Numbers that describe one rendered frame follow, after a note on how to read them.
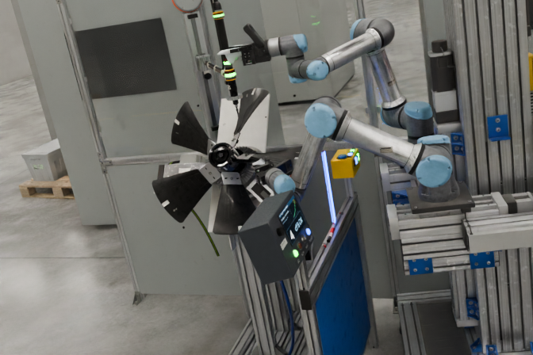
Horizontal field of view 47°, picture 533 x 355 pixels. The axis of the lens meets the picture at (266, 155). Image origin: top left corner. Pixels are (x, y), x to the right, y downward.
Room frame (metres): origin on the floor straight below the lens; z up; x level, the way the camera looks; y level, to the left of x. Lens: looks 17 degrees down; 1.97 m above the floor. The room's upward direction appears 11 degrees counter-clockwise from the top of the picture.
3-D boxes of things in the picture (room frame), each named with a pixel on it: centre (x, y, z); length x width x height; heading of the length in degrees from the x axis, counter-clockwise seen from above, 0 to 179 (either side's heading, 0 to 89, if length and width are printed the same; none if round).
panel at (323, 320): (2.37, -0.21, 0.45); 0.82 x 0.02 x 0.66; 158
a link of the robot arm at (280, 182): (2.20, -0.04, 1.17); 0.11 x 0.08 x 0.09; 15
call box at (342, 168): (2.73, -0.36, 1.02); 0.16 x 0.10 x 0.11; 158
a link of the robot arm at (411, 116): (2.65, -0.69, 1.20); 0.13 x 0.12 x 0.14; 26
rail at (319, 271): (2.37, -0.21, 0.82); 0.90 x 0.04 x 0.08; 158
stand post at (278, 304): (2.95, 0.09, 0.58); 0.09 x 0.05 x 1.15; 68
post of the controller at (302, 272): (1.97, -0.05, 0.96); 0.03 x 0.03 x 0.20; 68
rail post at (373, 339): (2.76, -0.37, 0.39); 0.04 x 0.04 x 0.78; 68
